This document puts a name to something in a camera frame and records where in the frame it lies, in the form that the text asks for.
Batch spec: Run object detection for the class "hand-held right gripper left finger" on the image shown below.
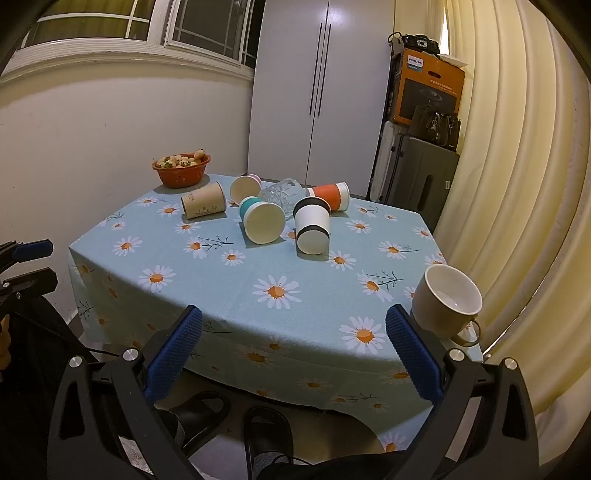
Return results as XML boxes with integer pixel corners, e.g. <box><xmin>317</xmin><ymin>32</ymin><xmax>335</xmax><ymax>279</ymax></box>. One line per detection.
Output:
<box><xmin>46</xmin><ymin>304</ymin><xmax>205</xmax><ymax>480</ymax></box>

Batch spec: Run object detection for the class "white framed window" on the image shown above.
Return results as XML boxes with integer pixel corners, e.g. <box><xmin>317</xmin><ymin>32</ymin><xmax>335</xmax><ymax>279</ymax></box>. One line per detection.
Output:
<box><xmin>18</xmin><ymin>0</ymin><xmax>266</xmax><ymax>70</ymax></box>

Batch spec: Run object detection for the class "clear glass cup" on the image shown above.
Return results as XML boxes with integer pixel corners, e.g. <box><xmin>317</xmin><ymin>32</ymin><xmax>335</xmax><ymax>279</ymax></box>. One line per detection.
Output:
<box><xmin>259</xmin><ymin>178</ymin><xmax>305</xmax><ymax>220</ymax></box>

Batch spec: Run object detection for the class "black slipper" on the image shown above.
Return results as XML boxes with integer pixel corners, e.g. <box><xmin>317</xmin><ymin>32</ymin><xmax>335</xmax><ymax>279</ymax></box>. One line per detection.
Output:
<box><xmin>170</xmin><ymin>391</ymin><xmax>232</xmax><ymax>459</ymax></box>
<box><xmin>243</xmin><ymin>406</ymin><xmax>295</xmax><ymax>480</ymax></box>

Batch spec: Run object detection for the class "brown paper cup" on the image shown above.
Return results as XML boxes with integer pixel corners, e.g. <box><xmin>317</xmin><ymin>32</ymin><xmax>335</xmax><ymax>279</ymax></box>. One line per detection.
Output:
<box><xmin>181</xmin><ymin>181</ymin><xmax>228</xmax><ymax>221</ymax></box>

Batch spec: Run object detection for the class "teal banded paper cup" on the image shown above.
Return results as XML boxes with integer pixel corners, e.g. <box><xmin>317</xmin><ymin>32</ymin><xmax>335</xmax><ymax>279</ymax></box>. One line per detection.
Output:
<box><xmin>238</xmin><ymin>196</ymin><xmax>286</xmax><ymax>244</ymax></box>

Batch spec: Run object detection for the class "pile of pale strawberries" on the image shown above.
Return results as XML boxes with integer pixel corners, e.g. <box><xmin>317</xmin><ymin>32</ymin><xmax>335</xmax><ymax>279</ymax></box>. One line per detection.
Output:
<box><xmin>156</xmin><ymin>148</ymin><xmax>207</xmax><ymax>169</ymax></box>

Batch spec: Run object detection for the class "white wardrobe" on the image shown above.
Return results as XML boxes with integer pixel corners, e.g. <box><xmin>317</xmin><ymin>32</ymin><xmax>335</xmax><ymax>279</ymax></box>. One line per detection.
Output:
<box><xmin>247</xmin><ymin>0</ymin><xmax>398</xmax><ymax>199</ymax></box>

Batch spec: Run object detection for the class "orange and black cardboard box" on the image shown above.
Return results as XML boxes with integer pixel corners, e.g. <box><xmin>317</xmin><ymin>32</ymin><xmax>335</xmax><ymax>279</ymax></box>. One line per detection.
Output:
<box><xmin>387</xmin><ymin>47</ymin><xmax>466</xmax><ymax>127</ymax></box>

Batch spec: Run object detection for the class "blue daisy print tablecloth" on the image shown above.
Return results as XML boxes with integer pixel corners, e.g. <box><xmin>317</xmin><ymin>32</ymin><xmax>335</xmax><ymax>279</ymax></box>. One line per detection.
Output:
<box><xmin>68</xmin><ymin>173</ymin><xmax>485</xmax><ymax>455</ymax></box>

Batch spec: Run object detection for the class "white ceramic mug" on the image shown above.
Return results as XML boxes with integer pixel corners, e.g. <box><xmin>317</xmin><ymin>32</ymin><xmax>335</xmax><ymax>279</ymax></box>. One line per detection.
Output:
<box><xmin>411</xmin><ymin>264</ymin><xmax>484</xmax><ymax>348</ymax></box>

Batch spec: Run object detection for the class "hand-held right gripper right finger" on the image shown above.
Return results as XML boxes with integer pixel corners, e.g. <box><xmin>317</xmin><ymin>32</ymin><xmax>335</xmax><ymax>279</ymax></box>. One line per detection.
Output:
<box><xmin>385</xmin><ymin>303</ymin><xmax>539</xmax><ymax>480</ymax></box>

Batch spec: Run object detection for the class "white suitcase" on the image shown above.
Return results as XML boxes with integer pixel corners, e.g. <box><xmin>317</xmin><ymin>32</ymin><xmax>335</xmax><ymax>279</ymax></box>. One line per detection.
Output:
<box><xmin>369</xmin><ymin>121</ymin><xmax>400</xmax><ymax>204</ymax></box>

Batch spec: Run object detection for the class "black camera bag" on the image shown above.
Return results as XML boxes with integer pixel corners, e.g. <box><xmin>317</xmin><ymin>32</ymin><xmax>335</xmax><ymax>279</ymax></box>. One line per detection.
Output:
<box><xmin>388</xmin><ymin>31</ymin><xmax>439</xmax><ymax>58</ymax></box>

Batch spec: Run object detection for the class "pink rimmed paper cup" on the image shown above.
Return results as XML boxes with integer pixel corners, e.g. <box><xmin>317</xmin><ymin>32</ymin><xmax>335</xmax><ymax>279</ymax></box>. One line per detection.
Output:
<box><xmin>229</xmin><ymin>174</ymin><xmax>263</xmax><ymax>202</ymax></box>

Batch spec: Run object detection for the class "black banded paper cup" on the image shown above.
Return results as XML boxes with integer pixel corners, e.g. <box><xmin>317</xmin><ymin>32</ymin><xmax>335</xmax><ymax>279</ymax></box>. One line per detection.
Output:
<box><xmin>293</xmin><ymin>196</ymin><xmax>332</xmax><ymax>255</ymax></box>

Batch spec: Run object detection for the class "grey hard suitcase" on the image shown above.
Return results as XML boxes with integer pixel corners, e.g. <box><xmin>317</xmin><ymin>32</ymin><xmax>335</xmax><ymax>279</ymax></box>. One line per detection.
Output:
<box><xmin>385</xmin><ymin>134</ymin><xmax>460</xmax><ymax>232</ymax></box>

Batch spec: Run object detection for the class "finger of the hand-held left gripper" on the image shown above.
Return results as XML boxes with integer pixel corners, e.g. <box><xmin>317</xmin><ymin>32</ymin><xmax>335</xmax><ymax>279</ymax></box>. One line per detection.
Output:
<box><xmin>0</xmin><ymin>268</ymin><xmax>59</xmax><ymax>302</ymax></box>
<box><xmin>0</xmin><ymin>239</ymin><xmax>54</xmax><ymax>267</ymax></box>

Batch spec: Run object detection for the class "dark handbag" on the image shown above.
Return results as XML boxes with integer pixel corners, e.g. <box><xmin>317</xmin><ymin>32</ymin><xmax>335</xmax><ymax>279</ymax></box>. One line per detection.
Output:
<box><xmin>410</xmin><ymin>105</ymin><xmax>461</xmax><ymax>151</ymax></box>

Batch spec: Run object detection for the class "orange banded paper cup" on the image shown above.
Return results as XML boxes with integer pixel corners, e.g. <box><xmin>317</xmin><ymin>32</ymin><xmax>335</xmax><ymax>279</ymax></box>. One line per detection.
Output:
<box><xmin>307</xmin><ymin>181</ymin><xmax>350</xmax><ymax>212</ymax></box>

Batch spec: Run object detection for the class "red plastic colander bowl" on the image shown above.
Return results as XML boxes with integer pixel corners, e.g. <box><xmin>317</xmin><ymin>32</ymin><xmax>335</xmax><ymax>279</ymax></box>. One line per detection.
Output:
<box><xmin>152</xmin><ymin>153</ymin><xmax>212</xmax><ymax>189</ymax></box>

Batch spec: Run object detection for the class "cream curtain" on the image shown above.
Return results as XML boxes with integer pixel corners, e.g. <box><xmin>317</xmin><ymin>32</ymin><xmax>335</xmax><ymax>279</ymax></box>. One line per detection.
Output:
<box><xmin>434</xmin><ymin>0</ymin><xmax>591</xmax><ymax>467</ymax></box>

